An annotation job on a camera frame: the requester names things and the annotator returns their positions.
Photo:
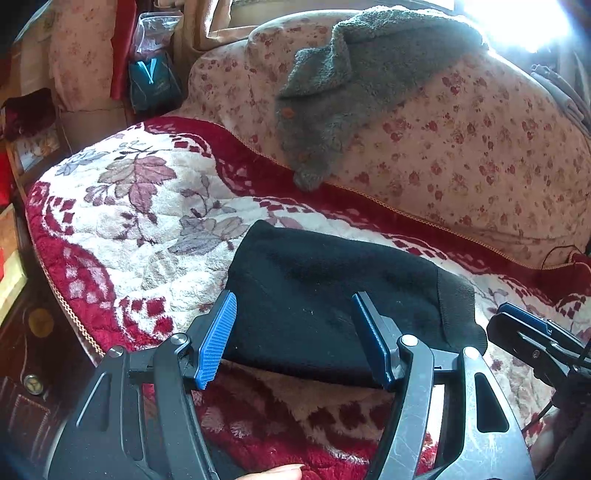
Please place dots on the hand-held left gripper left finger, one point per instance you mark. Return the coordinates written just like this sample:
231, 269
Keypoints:
217, 341

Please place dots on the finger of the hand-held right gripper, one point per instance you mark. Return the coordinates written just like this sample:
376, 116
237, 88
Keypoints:
526, 316
512, 339

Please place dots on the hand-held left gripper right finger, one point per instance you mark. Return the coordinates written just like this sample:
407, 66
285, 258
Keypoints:
369, 341

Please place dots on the black pants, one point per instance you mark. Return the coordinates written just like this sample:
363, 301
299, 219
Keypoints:
323, 286

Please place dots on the person's left hand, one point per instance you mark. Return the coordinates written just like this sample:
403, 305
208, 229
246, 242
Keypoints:
277, 473

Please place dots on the red and white floral blanket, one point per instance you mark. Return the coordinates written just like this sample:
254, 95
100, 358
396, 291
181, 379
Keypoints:
138, 230

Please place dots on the floral sofa backrest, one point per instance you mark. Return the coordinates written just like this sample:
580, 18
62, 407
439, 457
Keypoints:
461, 161

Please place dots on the grey folded cloth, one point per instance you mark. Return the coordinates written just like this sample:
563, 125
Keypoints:
556, 92

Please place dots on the grey fleece garment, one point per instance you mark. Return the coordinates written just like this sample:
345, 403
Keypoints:
360, 83

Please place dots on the teal bag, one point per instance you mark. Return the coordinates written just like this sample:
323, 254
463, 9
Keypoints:
152, 85

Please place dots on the window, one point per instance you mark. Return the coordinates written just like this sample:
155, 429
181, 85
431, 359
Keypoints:
508, 23

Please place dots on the dark red cloth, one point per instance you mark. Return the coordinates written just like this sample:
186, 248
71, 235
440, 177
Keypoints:
27, 115

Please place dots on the clear plastic bag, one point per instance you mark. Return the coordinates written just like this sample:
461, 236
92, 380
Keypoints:
157, 32

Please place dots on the pink floral pillow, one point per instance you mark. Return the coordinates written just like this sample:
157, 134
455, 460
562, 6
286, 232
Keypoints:
78, 55

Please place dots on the beige curtain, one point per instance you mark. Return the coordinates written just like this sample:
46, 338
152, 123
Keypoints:
207, 23

